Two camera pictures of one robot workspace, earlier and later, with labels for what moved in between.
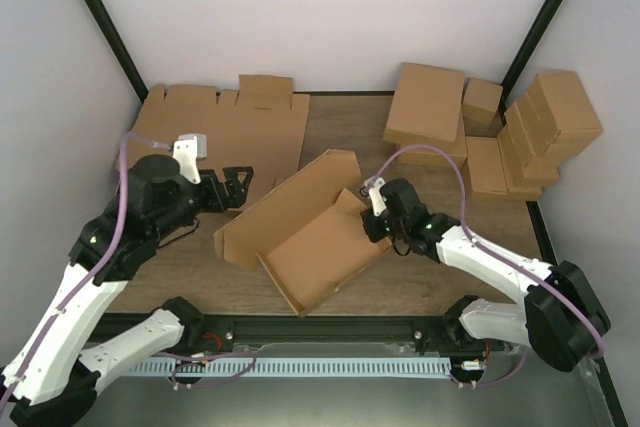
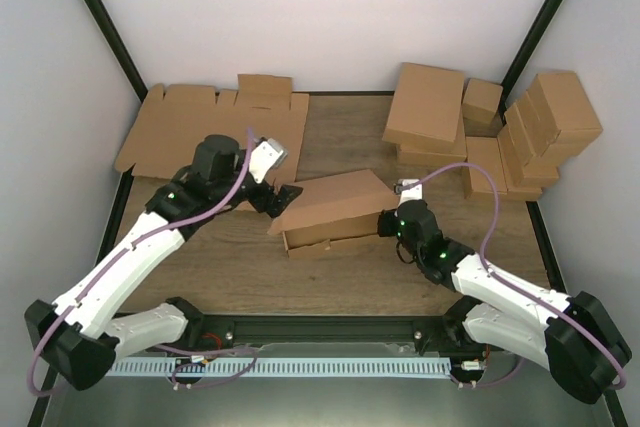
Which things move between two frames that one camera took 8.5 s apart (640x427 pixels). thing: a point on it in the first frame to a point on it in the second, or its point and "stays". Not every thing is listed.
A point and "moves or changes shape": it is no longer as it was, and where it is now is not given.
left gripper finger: (232, 173) to (287, 193)
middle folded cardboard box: (482, 168) stays
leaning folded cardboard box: (522, 141) stays
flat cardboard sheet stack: (263, 129) stays
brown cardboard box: (307, 229) moves or changes shape
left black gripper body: (216, 201) to (263, 204)
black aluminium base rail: (242, 329) stays
